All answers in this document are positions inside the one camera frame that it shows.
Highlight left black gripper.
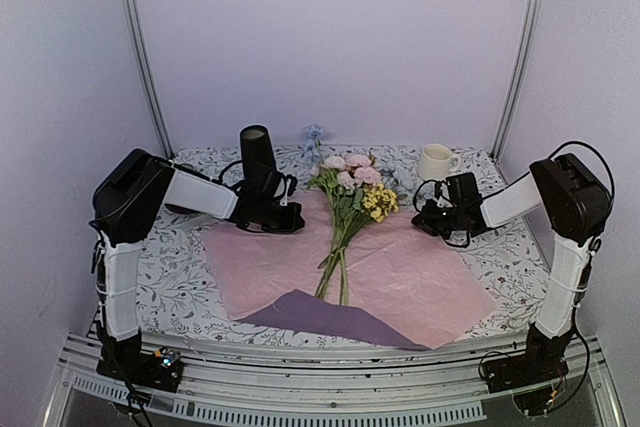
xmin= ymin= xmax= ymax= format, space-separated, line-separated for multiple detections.
xmin=257 ymin=198 xmax=304 ymax=233

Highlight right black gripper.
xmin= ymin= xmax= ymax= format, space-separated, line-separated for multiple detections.
xmin=415 ymin=199 xmax=465 ymax=240

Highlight pale pink rose stem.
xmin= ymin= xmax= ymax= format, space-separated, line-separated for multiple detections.
xmin=309 ymin=155 xmax=352 ymax=306

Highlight pink tissue wrapping paper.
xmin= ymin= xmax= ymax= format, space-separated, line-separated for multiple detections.
xmin=203 ymin=192 xmax=497 ymax=349

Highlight yellow small flower sprig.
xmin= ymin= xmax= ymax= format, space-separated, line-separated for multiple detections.
xmin=319 ymin=182 xmax=401 ymax=268

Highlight double pink rose stem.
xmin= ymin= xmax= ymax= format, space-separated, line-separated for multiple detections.
xmin=336 ymin=154 xmax=397 ymax=306

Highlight purple wrapping paper sheet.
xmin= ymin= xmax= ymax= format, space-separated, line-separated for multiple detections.
xmin=239 ymin=290 xmax=428 ymax=351

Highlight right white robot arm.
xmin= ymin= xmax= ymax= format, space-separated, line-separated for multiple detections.
xmin=411 ymin=148 xmax=615 ymax=383

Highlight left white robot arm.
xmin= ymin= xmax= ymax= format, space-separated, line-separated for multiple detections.
xmin=90 ymin=148 xmax=305 ymax=342

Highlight tall black vase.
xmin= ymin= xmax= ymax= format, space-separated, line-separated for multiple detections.
xmin=240 ymin=125 xmax=280 ymax=194

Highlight cream ceramic mug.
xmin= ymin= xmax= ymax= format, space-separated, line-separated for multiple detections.
xmin=417 ymin=144 xmax=461 ymax=181

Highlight blue hydrangea flower stem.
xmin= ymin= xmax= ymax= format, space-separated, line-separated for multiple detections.
xmin=302 ymin=124 xmax=326 ymax=167

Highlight floral patterned table mat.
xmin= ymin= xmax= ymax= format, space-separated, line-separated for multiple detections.
xmin=102 ymin=145 xmax=561 ymax=351

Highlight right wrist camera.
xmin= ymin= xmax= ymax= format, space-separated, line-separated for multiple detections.
xmin=433 ymin=180 xmax=452 ymax=208

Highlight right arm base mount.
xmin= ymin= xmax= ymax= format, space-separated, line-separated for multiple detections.
xmin=478 ymin=352 xmax=569 ymax=417

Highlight aluminium front rail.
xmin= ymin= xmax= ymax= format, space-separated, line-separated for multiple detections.
xmin=43 ymin=335 xmax=627 ymax=426

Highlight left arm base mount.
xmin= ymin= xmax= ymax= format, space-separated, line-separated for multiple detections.
xmin=96 ymin=347 xmax=184 ymax=393

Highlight right aluminium frame post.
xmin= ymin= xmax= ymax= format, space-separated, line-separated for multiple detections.
xmin=490 ymin=0 xmax=542 ymax=163

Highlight aluminium frame post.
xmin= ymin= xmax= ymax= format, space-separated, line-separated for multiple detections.
xmin=490 ymin=0 xmax=542 ymax=163
xmin=122 ymin=0 xmax=175 ymax=158

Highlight left aluminium frame post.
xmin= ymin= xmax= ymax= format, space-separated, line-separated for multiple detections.
xmin=122 ymin=0 xmax=175 ymax=158

